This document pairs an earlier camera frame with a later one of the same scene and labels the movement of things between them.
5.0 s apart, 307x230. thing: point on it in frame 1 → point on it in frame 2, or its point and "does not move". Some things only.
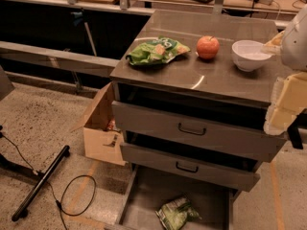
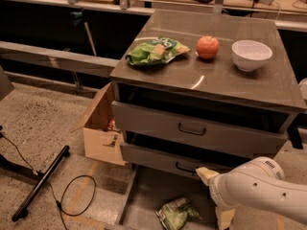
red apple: x=207 y=47 does not move
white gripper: x=295 y=43 → x=220 y=191
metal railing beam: x=57 y=59 does not move
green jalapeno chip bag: x=176 y=213 does not move
